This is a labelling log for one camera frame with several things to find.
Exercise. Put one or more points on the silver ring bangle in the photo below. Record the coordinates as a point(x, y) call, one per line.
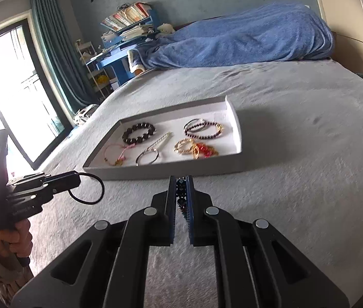
point(191, 124)
point(147, 157)

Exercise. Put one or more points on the white plush toy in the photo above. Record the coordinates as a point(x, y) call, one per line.
point(164, 30)

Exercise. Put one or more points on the window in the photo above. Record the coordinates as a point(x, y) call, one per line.
point(29, 109)

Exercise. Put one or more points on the grey cardboard tray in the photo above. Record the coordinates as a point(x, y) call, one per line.
point(217, 150)

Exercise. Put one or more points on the white shelf rack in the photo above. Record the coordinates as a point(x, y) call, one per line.
point(98, 77)

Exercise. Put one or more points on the blue blanket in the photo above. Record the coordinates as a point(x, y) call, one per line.
point(273, 32)

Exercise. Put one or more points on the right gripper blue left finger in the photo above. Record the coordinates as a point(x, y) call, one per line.
point(170, 209)

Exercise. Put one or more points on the stack of papers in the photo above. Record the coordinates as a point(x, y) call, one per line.
point(137, 31)

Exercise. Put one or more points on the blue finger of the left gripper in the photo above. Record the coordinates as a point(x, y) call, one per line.
point(63, 182)

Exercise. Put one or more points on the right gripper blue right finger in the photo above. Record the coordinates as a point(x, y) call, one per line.
point(190, 196)

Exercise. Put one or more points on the grey bag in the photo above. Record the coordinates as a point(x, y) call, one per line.
point(84, 114)

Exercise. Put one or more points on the row of books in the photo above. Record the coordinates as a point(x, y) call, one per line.
point(127, 15)

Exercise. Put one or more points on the blue desk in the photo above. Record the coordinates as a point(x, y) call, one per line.
point(115, 49)

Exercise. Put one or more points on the left hand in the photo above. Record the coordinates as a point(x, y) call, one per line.
point(17, 240)

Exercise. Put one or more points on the teal curtain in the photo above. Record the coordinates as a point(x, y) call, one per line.
point(60, 56)

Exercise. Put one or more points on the pearl hair clip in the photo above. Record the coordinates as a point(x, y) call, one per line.
point(156, 144)

